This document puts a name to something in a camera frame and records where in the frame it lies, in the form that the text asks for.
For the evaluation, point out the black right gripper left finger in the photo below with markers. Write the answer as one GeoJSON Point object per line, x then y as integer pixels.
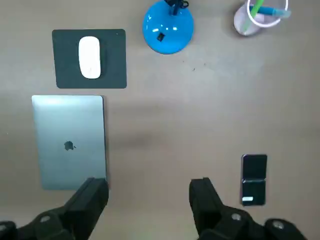
{"type": "Point", "coordinates": [85, 207]}

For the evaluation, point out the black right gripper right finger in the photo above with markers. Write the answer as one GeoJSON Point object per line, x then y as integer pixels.
{"type": "Point", "coordinates": [207, 207]}

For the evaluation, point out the silver laptop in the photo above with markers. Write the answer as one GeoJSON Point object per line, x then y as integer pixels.
{"type": "Point", "coordinates": [67, 125]}

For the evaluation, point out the blue desk lamp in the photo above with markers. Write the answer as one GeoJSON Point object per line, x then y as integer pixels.
{"type": "Point", "coordinates": [167, 32]}

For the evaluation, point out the black foldable phone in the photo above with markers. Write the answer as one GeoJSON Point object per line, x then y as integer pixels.
{"type": "Point", "coordinates": [253, 175]}

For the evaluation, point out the dark grey mouse pad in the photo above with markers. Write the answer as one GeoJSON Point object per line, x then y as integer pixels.
{"type": "Point", "coordinates": [65, 62]}

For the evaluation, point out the white computer mouse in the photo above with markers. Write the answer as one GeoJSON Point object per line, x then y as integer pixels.
{"type": "Point", "coordinates": [89, 57]}

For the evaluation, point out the translucent pen cup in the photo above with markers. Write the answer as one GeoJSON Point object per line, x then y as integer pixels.
{"type": "Point", "coordinates": [247, 22]}

